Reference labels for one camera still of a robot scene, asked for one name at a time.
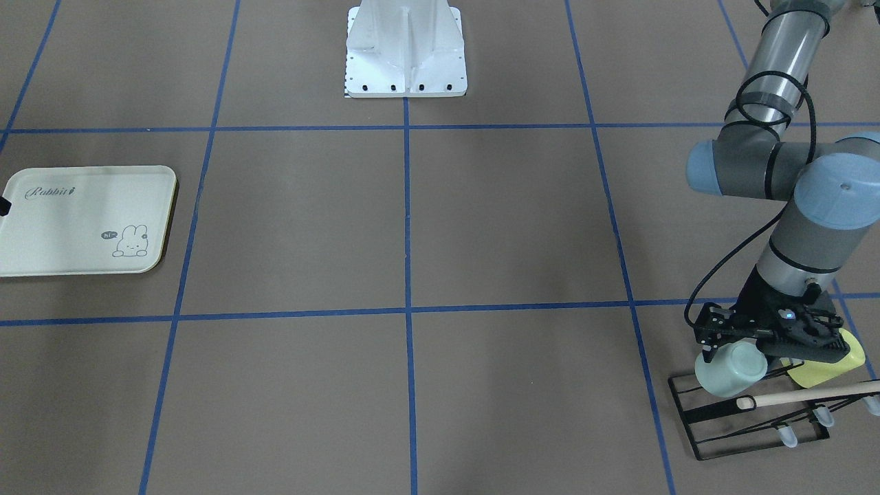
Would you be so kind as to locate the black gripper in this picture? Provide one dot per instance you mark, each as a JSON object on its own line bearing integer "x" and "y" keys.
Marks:
{"x": 757, "y": 291}

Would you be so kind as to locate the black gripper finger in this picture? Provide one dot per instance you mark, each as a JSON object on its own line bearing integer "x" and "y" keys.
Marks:
{"x": 5, "y": 207}

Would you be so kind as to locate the light green cup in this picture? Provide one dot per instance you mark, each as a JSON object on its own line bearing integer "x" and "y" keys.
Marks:
{"x": 733, "y": 368}

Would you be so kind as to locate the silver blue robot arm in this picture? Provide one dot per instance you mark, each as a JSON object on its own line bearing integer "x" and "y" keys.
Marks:
{"x": 829, "y": 192}

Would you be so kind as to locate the cream rabbit tray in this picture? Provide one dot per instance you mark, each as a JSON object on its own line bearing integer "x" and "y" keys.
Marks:
{"x": 86, "y": 220}

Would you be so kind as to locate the yellow cup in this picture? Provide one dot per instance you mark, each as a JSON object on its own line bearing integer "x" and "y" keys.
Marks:
{"x": 808, "y": 374}

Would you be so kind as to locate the black wire cup rack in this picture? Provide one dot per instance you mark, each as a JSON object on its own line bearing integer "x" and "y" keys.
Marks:
{"x": 714, "y": 427}

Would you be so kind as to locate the wooden rack handle rod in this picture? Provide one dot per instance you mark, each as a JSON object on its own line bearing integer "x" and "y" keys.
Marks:
{"x": 861, "y": 389}

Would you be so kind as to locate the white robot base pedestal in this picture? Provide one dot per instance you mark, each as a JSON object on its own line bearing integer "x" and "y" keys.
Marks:
{"x": 405, "y": 49}

